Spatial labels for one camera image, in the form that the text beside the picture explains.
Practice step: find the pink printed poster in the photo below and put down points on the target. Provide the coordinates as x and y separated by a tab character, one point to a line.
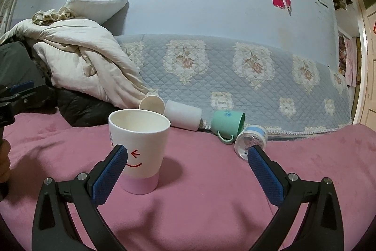
349	61

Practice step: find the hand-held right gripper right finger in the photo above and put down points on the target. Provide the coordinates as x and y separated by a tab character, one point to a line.
264	177

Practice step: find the green mug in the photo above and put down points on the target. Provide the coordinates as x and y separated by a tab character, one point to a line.
226	121

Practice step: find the dark grey cloth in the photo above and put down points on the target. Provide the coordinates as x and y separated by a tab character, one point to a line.
17	62

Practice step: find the black jacket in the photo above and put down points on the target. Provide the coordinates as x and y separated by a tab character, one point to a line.
85	109

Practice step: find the white paper cup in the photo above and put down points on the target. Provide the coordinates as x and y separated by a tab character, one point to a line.
152	104

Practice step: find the pink blanket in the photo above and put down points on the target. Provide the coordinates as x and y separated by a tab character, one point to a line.
199	204

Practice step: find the wooden door frame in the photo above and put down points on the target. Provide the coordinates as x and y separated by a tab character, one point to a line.
365	62

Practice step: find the grey floral quilted cover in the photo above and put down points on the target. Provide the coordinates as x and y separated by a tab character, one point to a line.
235	77

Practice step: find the wall socket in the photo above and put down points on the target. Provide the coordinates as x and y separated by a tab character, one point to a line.
322	0

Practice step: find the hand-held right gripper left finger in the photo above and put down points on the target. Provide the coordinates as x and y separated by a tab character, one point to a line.
108	176

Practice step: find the plain white cup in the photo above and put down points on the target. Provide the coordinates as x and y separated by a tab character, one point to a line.
183	115

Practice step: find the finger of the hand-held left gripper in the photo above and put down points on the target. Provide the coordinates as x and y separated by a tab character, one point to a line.
22	87

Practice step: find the beige quilt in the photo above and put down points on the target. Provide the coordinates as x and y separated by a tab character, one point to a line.
79	57

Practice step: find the person's left hand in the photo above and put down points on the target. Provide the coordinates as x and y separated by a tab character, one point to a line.
4	162

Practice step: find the white cup with pink base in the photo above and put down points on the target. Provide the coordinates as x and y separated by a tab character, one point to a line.
141	148

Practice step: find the clear cup with blue label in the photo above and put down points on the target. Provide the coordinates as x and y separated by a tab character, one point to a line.
249	139

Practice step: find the beige ruffled cloth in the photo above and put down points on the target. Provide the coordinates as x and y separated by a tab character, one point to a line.
50	17

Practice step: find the white pillow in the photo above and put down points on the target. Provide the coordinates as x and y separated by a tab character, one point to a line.
94	7

